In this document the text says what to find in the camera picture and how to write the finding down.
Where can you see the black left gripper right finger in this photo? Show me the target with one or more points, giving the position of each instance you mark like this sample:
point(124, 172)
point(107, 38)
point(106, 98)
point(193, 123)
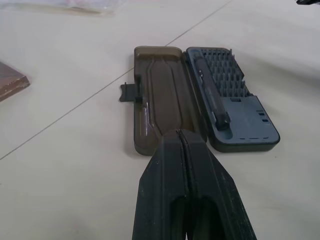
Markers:
point(215, 195)

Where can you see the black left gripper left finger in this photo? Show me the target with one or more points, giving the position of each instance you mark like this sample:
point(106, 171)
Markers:
point(160, 190)

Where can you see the dark grey bit tray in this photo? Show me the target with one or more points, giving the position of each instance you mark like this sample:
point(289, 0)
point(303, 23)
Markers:
point(175, 100)

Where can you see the brown wooden board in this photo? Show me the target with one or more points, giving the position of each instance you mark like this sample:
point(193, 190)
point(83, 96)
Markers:
point(11, 82)

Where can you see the clear plastic bag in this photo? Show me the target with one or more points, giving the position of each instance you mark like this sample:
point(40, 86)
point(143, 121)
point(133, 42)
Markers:
point(60, 6)

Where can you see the black object at corner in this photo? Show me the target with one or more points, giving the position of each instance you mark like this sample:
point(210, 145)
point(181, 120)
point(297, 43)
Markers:
point(308, 2)

